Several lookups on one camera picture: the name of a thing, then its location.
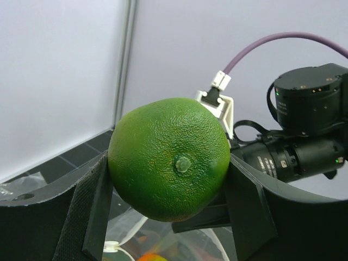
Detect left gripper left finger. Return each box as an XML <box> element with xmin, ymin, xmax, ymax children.
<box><xmin>1</xmin><ymin>152</ymin><xmax>113</xmax><ymax>260</ymax></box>

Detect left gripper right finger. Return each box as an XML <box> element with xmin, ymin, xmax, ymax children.
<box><xmin>225</xmin><ymin>156</ymin><xmax>347</xmax><ymax>260</ymax></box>

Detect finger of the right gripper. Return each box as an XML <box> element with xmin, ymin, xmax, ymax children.
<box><xmin>172</xmin><ymin>194</ymin><xmax>231</xmax><ymax>233</ymax></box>

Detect white-spotted clear zip bag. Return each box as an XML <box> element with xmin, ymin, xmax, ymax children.
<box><xmin>102</xmin><ymin>208</ymin><xmax>237</xmax><ymax>261</ymax></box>

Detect small yellow-green toy fruit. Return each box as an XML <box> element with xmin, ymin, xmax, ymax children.
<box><xmin>108</xmin><ymin>98</ymin><xmax>230</xmax><ymax>222</ymax></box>

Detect green orange toy mango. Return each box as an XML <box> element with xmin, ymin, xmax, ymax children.
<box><xmin>137</xmin><ymin>253</ymin><xmax>167</xmax><ymax>261</ymax></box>

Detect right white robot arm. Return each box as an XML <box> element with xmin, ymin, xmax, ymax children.
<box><xmin>172</xmin><ymin>63</ymin><xmax>347</xmax><ymax>238</ymax></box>

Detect blue-zipper clear zip bag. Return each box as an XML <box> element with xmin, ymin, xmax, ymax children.
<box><xmin>1</xmin><ymin>172</ymin><xmax>47</xmax><ymax>201</ymax></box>

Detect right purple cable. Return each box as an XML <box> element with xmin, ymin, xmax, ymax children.
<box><xmin>222</xmin><ymin>32</ymin><xmax>348</xmax><ymax>76</ymax></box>

